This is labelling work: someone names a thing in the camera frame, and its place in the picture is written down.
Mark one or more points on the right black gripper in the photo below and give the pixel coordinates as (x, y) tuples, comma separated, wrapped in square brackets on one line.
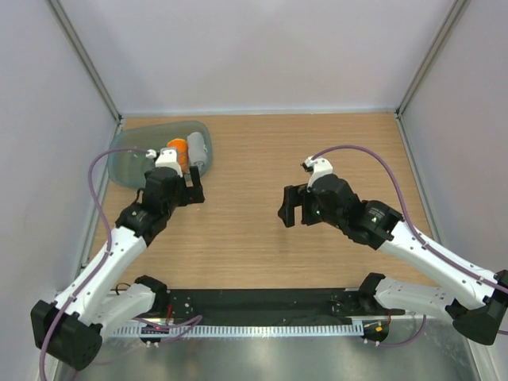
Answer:
[(294, 196)]

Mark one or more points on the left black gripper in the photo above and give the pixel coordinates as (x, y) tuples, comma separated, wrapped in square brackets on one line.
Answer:
[(190, 194)]

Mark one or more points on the grey orange towel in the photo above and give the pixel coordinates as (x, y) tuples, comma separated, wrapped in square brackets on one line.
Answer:
[(181, 146)]

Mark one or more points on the grey panda towel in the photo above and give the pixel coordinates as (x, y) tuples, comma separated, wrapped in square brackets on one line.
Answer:
[(197, 150)]

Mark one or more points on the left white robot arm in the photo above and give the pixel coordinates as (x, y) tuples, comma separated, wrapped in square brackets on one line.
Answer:
[(73, 327)]

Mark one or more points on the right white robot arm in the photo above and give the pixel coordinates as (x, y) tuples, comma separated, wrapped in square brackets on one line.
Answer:
[(472, 303)]

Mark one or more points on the teal plastic container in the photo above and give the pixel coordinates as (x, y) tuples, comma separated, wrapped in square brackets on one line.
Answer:
[(127, 169)]

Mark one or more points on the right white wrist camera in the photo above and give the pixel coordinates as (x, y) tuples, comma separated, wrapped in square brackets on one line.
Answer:
[(316, 168)]

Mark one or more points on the aluminium rail frame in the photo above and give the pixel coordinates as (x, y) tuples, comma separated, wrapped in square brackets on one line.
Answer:
[(279, 80)]

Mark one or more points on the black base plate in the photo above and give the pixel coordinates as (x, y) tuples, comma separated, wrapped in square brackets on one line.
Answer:
[(334, 301)]

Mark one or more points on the white slotted cable duct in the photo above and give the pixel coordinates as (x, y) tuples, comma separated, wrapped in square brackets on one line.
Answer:
[(138, 330)]

